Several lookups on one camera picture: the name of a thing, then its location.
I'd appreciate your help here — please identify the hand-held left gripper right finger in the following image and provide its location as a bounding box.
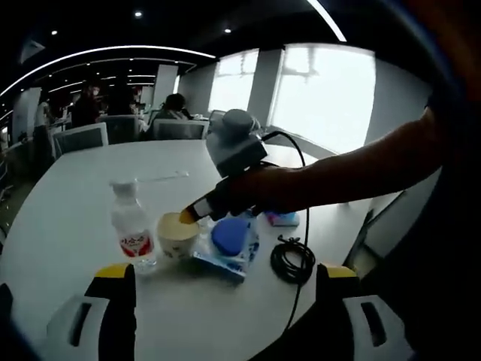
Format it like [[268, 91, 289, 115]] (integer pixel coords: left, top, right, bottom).
[[316, 262, 414, 361]]

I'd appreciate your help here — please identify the clear plastic water bottle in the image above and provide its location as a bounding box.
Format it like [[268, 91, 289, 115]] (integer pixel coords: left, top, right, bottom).
[[110, 180, 157, 275]]

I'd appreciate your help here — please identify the person's right hand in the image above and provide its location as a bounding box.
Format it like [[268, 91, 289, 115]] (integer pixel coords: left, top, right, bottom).
[[228, 164, 313, 219]]

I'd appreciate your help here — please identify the white table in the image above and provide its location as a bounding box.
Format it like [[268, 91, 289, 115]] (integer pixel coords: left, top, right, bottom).
[[0, 138, 407, 361]]

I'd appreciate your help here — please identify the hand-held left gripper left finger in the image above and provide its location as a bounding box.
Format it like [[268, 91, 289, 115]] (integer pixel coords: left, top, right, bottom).
[[44, 262, 137, 361]]

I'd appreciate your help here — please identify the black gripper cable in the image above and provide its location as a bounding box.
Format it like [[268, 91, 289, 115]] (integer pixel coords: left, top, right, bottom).
[[261, 129, 313, 339]]

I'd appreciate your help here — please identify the blue white tissue pack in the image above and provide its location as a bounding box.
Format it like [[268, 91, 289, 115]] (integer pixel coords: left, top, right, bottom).
[[262, 209, 301, 228]]

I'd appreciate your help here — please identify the wet wipes pack blue lid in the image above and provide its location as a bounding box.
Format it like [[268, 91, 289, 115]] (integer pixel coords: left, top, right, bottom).
[[192, 216, 261, 283]]

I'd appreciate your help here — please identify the white paper cup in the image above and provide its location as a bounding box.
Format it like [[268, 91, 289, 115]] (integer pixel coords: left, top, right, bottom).
[[156, 211, 202, 264]]

